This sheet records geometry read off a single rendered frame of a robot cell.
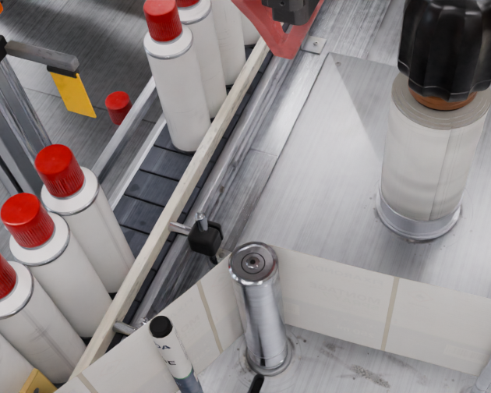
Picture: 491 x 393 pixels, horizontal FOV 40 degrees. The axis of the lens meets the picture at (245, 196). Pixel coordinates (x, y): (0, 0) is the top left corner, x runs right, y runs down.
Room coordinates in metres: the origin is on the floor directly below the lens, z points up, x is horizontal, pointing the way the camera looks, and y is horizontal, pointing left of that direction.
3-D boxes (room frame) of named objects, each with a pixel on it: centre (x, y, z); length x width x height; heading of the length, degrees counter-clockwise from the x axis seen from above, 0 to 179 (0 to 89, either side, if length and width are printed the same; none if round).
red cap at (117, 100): (0.64, 0.15, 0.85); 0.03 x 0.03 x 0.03
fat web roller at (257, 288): (0.25, 0.00, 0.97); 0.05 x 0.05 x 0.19
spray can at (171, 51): (0.54, 0.05, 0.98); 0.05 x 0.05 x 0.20
